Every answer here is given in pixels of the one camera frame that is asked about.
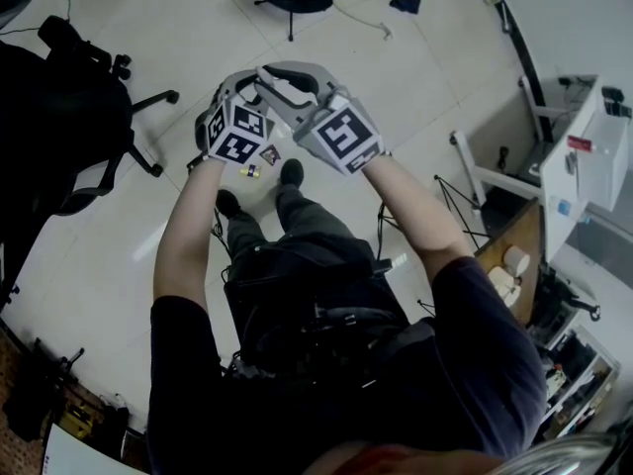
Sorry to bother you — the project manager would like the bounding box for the person's left forearm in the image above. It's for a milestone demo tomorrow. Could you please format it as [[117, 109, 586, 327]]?
[[152, 158, 228, 311]]

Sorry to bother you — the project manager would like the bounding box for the brown wooden table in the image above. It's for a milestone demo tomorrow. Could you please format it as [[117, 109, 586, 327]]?
[[378, 173, 545, 326]]

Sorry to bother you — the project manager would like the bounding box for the yellow tool case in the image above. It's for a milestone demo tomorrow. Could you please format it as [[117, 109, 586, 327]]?
[[57, 403, 98, 438]]

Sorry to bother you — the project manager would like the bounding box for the person's navy shirt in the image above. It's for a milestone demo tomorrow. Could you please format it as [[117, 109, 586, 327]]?
[[146, 254, 548, 475]]

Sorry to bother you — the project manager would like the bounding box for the person's right black shoe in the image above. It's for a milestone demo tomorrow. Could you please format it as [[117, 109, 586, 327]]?
[[280, 158, 305, 187]]

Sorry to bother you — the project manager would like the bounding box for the black chest harness pack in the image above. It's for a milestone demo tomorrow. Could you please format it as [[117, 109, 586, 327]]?
[[222, 244, 436, 390]]

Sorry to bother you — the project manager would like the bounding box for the clear water bottle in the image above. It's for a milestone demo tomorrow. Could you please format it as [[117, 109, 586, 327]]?
[[549, 194, 592, 225]]

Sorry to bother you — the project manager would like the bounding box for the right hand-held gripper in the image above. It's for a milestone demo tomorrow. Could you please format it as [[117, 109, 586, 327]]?
[[253, 60, 385, 177]]

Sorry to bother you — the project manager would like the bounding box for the black folded tripod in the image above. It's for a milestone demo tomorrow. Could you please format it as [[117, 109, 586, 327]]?
[[29, 336, 86, 390]]

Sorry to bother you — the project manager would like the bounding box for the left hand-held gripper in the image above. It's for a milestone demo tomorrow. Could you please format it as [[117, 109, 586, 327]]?
[[195, 68, 274, 165]]

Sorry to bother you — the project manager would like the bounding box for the white shelving unit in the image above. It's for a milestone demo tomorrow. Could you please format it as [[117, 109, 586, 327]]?
[[528, 309, 622, 439]]

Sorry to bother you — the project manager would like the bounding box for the person's right forearm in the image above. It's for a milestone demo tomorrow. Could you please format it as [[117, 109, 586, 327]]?
[[360, 153, 476, 286]]

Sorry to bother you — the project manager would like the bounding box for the person's black shoe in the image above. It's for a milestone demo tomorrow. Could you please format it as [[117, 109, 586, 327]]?
[[280, 158, 305, 187], [216, 189, 242, 220]]

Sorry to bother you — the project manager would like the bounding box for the black mesh office chair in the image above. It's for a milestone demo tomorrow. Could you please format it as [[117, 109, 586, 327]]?
[[0, 15, 180, 217]]

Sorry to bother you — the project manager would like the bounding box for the white cord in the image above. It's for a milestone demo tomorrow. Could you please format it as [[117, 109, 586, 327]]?
[[335, 2, 395, 42]]

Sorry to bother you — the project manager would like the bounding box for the person's left black shoe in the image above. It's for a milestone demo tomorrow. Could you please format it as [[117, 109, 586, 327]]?
[[216, 189, 242, 220]]

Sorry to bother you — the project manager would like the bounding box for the person's face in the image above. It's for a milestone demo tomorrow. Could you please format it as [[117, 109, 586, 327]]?
[[306, 440, 505, 475]]

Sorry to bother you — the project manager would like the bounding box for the black metal equipment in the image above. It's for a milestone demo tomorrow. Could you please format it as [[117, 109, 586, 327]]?
[[536, 264, 602, 329]]

